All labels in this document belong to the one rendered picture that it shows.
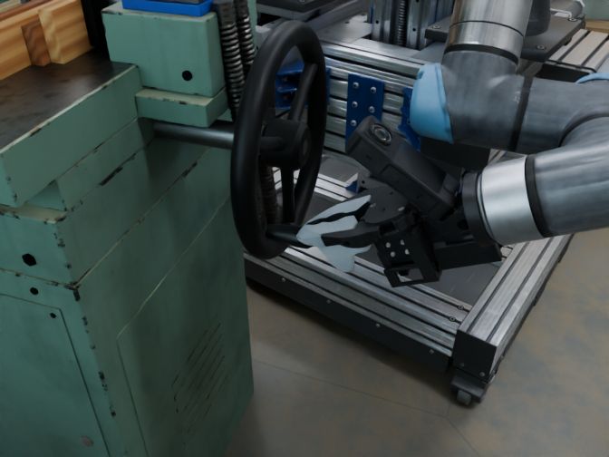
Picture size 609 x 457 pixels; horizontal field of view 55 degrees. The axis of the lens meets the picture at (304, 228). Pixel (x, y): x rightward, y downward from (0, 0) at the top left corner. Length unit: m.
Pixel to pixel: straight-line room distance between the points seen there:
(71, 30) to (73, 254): 0.27
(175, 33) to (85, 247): 0.26
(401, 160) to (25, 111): 0.38
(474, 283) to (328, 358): 0.41
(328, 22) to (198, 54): 0.79
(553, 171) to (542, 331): 1.22
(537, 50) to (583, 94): 0.49
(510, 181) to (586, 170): 0.06
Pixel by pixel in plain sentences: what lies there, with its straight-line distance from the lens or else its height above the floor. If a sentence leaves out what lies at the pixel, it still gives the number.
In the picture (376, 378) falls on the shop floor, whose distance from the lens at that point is 1.50.
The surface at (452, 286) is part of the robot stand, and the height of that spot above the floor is 0.21.
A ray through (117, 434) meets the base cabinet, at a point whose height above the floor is 0.43.
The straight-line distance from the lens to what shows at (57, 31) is 0.76.
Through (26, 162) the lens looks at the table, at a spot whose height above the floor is 0.88.
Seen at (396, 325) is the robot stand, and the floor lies 0.16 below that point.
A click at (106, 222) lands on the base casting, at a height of 0.75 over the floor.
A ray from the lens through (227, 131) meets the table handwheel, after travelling 0.74.
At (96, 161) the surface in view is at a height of 0.83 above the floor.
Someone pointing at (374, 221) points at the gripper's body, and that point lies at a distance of 0.56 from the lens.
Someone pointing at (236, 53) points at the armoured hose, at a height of 0.91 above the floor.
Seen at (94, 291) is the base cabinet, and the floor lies 0.68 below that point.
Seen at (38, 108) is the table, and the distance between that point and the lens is 0.66.
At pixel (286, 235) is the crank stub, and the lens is 0.66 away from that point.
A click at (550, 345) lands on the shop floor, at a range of 1.69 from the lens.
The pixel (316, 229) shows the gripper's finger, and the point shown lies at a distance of 0.61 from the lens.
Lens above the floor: 1.15
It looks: 36 degrees down
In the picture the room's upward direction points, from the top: straight up
